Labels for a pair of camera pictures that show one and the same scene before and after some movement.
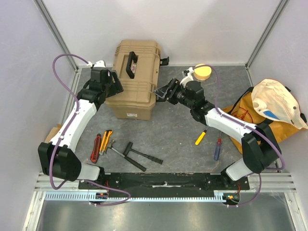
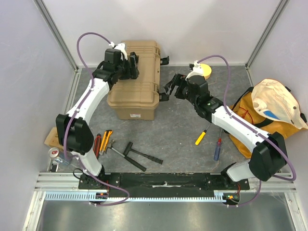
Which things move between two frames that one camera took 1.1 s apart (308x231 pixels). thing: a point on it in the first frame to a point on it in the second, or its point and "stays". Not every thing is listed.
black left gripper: (117, 87) to (132, 73)
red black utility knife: (94, 155) stays
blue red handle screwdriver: (218, 148) stays
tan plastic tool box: (137, 63) stays
